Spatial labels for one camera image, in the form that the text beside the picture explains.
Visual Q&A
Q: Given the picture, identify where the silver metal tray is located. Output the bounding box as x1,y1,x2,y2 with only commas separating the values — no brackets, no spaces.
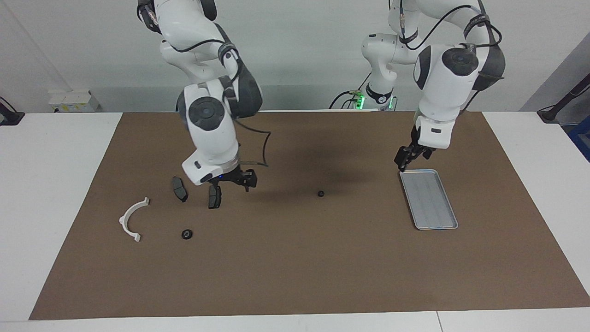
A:
399,169,459,231

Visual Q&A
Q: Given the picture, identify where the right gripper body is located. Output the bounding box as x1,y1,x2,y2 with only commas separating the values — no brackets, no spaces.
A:
213,168,243,186

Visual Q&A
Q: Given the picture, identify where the white curved plastic bracket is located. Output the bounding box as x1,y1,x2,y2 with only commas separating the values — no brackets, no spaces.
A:
118,197,150,243

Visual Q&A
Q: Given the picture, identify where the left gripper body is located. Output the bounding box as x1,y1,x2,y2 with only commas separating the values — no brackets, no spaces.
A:
410,125,435,153

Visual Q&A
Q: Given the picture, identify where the blue crate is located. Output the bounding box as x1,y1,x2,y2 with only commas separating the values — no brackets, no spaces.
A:
567,115,590,163

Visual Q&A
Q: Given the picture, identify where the black stand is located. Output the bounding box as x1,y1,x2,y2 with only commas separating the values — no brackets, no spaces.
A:
537,73,590,125
0,96,25,126

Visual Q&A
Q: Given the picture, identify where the black cable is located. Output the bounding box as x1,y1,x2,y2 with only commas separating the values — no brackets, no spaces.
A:
234,117,272,168
328,71,373,110

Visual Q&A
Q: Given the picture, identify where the white box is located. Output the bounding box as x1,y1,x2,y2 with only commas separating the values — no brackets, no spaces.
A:
48,89,100,114

